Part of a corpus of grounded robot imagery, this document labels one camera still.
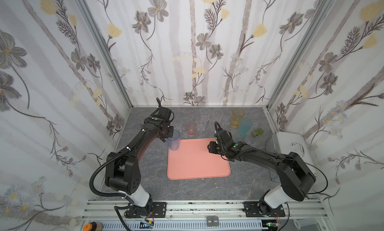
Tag tall yellow plastic cup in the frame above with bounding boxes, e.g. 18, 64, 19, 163
231, 108, 245, 128

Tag grey metal case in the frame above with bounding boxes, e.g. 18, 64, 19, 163
266, 132, 313, 164

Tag tall teal plastic cup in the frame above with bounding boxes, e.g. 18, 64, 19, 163
238, 117, 253, 136

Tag clear plastic beaker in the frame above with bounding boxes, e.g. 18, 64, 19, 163
294, 219, 318, 230

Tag aluminium mounting rail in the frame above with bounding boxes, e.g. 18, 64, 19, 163
76, 199, 335, 231

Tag orange black bottle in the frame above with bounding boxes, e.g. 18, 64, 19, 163
82, 222, 103, 231

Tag pink plastic tray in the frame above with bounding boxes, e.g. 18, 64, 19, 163
167, 138, 231, 181

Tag clear glass back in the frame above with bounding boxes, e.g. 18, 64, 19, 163
199, 107, 211, 121

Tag tall blue plastic cup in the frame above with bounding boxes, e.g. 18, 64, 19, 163
167, 129, 181, 151

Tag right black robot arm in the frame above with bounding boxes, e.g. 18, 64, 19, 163
207, 129, 316, 217

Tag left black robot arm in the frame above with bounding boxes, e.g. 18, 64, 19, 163
89, 106, 175, 217

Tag small pink glass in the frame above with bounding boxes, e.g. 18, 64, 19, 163
186, 122, 197, 137

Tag small green object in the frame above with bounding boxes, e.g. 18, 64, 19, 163
251, 128, 264, 137

